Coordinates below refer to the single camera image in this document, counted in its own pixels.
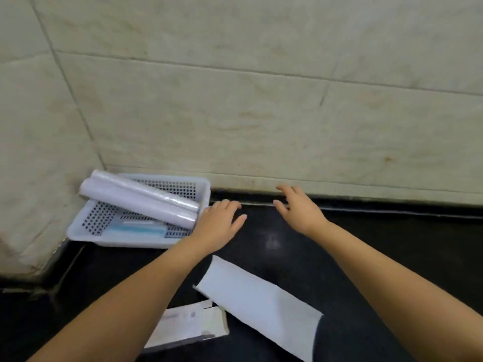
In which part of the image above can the person's right hand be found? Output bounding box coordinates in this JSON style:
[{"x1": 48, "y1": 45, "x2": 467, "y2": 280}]
[{"x1": 272, "y1": 185, "x2": 330, "y2": 239}]

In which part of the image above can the person's left hand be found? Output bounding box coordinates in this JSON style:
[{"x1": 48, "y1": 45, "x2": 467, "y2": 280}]
[{"x1": 187, "y1": 199, "x2": 248, "y2": 257}]

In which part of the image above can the person's right forearm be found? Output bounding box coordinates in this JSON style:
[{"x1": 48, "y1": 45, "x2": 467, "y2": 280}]
[{"x1": 312, "y1": 219, "x2": 483, "y2": 362}]

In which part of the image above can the person's left forearm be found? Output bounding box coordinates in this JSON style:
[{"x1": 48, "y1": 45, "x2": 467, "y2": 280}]
[{"x1": 27, "y1": 237, "x2": 209, "y2": 362}]

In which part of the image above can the white paper sheet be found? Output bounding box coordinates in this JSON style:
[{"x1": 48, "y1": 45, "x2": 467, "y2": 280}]
[{"x1": 193, "y1": 255, "x2": 324, "y2": 362}]

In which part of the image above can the white plastic-wrapped roll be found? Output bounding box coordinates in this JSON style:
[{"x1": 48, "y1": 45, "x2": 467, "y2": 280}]
[
  {"x1": 90, "y1": 169, "x2": 201, "y2": 214},
  {"x1": 79, "y1": 178, "x2": 198, "y2": 230}
]

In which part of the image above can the light blue flat packet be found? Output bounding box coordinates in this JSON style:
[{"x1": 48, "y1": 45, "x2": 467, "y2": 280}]
[{"x1": 105, "y1": 220, "x2": 167, "y2": 239}]

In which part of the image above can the white cardboard box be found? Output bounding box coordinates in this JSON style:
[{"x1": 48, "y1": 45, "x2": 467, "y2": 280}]
[{"x1": 143, "y1": 299, "x2": 230, "y2": 353}]

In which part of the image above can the white perforated plastic basket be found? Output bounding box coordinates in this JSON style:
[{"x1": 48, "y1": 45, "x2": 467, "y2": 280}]
[{"x1": 66, "y1": 173, "x2": 211, "y2": 249}]

